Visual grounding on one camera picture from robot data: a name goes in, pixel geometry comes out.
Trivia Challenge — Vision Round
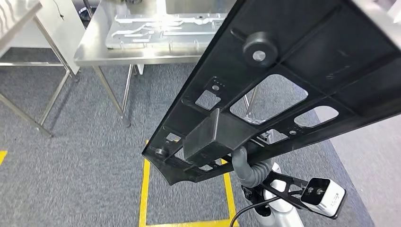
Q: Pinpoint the black plastic plate part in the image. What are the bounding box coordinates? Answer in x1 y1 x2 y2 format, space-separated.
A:
141 0 401 186

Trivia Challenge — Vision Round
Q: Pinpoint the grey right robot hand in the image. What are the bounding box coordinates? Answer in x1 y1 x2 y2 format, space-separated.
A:
231 113 262 188

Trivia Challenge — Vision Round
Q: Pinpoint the black pole with round base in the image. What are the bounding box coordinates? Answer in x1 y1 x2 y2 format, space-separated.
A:
77 0 95 22

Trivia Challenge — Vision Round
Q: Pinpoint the thin black cable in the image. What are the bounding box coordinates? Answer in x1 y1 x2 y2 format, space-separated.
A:
52 0 65 21

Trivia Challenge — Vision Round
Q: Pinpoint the black camera cable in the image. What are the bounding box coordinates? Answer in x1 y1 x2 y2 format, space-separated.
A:
229 192 303 227

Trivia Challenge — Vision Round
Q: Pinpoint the pale wrist camera on bracket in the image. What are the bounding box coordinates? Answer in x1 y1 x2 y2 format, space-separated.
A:
262 170 348 220

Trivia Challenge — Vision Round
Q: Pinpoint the stainless steel side table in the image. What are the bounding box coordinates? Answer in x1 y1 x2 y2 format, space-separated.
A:
0 0 80 139

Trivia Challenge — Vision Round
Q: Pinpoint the grey laptop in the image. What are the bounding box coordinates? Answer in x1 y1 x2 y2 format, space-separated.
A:
164 0 237 15

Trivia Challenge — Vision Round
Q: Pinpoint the stainless steel workbench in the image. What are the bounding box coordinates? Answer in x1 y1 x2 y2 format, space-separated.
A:
73 0 259 128

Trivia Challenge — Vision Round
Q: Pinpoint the aluminium fixture plate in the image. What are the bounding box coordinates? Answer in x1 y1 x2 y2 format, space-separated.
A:
105 12 228 52

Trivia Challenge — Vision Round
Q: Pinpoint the white cabinet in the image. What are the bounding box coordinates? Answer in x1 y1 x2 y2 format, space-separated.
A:
9 0 87 74

